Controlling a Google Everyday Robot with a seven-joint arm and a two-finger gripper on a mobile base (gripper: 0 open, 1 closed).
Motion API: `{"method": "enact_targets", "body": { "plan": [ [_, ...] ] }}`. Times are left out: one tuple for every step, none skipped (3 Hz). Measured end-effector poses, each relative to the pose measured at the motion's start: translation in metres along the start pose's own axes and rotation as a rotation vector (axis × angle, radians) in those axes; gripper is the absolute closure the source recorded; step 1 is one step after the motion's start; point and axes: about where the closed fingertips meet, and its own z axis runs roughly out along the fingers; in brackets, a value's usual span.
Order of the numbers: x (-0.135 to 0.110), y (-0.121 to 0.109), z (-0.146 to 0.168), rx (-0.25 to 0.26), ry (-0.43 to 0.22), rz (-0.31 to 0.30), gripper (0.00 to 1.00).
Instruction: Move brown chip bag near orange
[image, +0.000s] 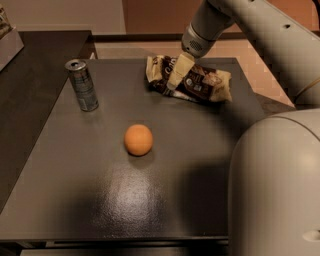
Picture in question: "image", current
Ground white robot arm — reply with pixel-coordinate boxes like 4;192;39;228
182;0;320;256

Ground silver drink can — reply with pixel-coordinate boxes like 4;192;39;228
65;59;99;112

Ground grey box with snacks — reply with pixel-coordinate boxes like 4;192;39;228
0;4;24;71

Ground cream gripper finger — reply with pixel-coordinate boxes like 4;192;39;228
167;52;195;90

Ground orange fruit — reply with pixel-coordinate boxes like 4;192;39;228
124;124;153;156

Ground brown chip bag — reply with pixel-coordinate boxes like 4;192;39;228
146;55;232;102

